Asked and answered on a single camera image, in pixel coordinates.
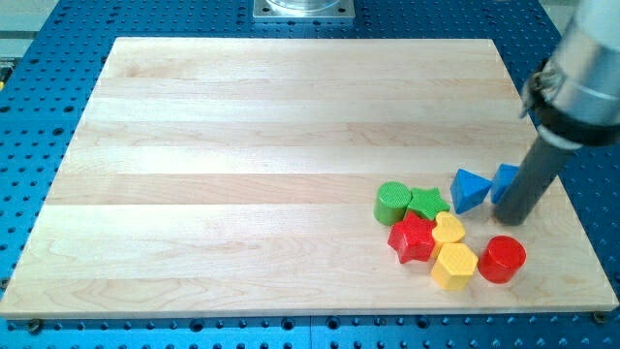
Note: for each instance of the light wooden board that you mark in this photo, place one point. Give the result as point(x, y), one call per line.
point(236, 177)

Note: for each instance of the green star block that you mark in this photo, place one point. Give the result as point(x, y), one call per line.
point(427, 203)

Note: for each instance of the black clamp bolt left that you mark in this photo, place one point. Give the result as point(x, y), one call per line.
point(34, 326)

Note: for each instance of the black clamp bolt right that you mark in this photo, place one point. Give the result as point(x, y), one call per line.
point(599, 317)

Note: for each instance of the black clamp bolt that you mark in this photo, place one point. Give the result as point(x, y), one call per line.
point(599, 317)
point(34, 326)

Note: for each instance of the yellow hexagon block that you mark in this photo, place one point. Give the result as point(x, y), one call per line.
point(454, 266)

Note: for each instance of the blue triangle block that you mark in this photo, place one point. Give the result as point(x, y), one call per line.
point(468, 190)

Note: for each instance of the red cylinder block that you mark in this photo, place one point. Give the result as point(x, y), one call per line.
point(501, 259)

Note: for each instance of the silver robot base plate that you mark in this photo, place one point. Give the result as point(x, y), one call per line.
point(270, 10)

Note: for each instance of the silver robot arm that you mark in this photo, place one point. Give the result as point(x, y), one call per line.
point(575, 92)

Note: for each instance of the yellow heart block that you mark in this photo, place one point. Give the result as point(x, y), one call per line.
point(448, 229)

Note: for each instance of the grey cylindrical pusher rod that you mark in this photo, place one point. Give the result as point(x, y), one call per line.
point(543, 162)

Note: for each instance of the green cylinder block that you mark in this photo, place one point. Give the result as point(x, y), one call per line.
point(391, 202)

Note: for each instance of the blue cube block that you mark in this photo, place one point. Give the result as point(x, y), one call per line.
point(501, 181)

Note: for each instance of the red star block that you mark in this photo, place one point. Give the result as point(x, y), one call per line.
point(412, 239)

